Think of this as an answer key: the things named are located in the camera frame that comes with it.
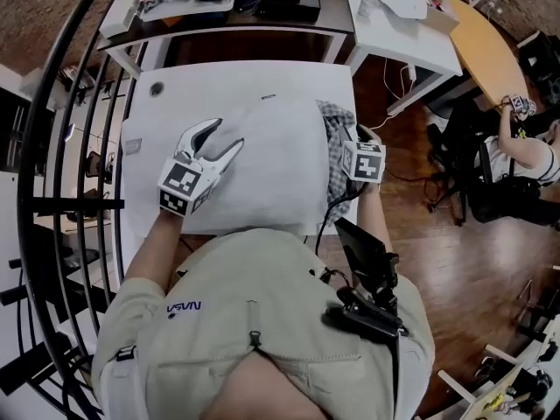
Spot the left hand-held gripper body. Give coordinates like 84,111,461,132
157,149,224,218

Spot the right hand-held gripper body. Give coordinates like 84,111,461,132
339,139,388,186

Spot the grey checked pillowcase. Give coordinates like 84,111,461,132
315,98,358,218

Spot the white pillow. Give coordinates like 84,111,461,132
118,96,333,236

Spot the person's left forearm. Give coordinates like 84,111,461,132
124,209,188,300

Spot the black clip-mounted screen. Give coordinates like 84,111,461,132
320,216,411,346

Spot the white work table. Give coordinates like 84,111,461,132
120,60,355,238

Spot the black office chair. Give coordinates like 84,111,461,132
465,142,560,228
518,31,560,104
426,98,495,228

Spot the white side table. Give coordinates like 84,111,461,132
340,0,464,117

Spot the black metal railing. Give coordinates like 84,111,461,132
0,0,150,420

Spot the beige zip vest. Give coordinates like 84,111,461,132
91,227,437,420

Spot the dark-topped white-framed table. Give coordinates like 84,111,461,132
96,0,355,81

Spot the black flat box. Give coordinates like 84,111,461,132
256,0,323,24

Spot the open cardboard box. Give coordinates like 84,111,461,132
416,0,461,38

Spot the flat white box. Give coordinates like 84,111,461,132
98,0,141,40

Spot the round wooden table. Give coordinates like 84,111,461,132
449,0,529,113

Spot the pale cube box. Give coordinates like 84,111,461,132
19,67,59,101

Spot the black cabinet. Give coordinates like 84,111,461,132
0,87,56,174

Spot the person's bare chest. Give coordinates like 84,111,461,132
205,350,333,420

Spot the light wooden panel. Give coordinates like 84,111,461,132
458,360,524,420

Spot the white cable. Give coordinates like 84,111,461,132
369,57,417,131

